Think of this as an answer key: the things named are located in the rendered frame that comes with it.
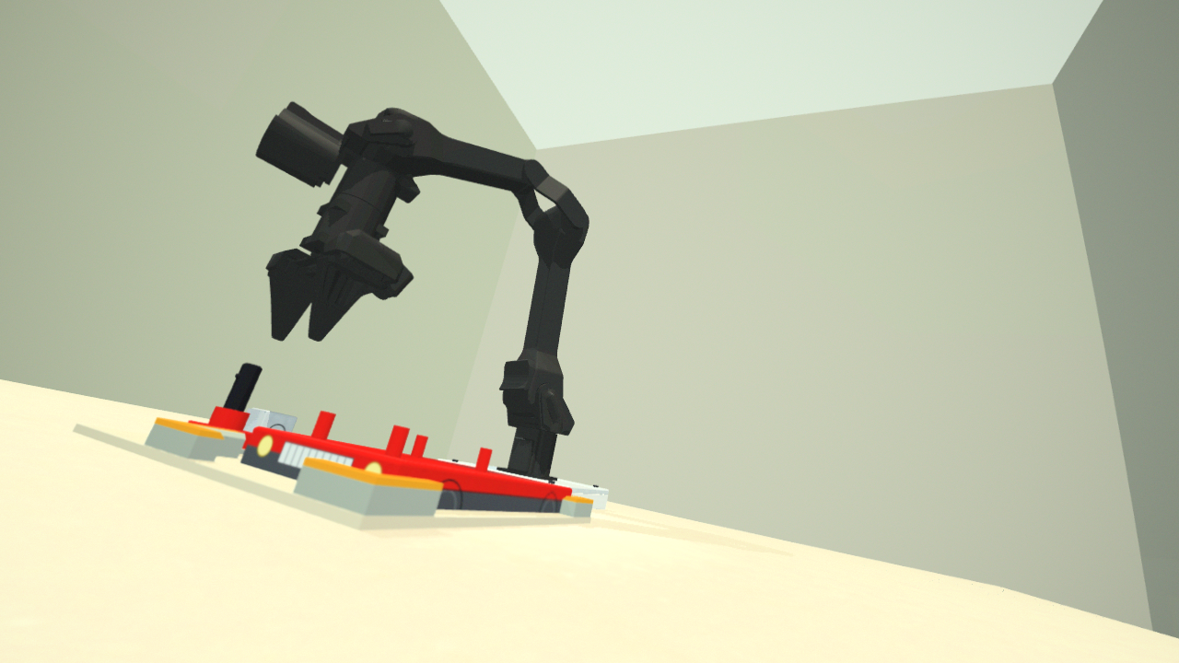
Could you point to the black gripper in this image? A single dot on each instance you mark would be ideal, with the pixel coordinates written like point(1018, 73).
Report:
point(346, 263)

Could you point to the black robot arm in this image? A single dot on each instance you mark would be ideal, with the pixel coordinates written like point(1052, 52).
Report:
point(382, 155)

